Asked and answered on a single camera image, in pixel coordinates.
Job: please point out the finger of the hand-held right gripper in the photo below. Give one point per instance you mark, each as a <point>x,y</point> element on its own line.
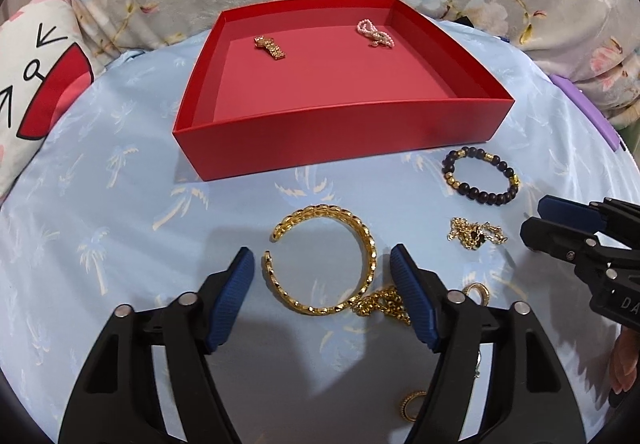
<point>550,234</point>
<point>565,209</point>

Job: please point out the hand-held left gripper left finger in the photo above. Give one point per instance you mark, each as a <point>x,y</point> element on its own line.
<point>230,299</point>

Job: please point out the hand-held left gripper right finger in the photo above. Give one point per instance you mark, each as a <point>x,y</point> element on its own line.
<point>415,299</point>

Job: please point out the gold hoop earring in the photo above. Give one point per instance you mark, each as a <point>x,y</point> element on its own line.
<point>475,291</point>

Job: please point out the gold bangle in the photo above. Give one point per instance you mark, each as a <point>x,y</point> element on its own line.
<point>320,213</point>

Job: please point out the red cardboard box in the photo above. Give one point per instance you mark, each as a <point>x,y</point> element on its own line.
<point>325,139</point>

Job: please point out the gold wrist watch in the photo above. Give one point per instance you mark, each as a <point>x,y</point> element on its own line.
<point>270,48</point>

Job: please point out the person's right hand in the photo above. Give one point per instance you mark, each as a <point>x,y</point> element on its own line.
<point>626,364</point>

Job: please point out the purple plastic object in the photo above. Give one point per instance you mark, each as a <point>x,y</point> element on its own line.
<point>585,104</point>

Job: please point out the light blue palm print cloth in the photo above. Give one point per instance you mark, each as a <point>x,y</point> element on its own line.
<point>125,204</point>

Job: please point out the white cartoon face cushion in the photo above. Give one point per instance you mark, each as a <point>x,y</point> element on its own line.
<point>30,74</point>

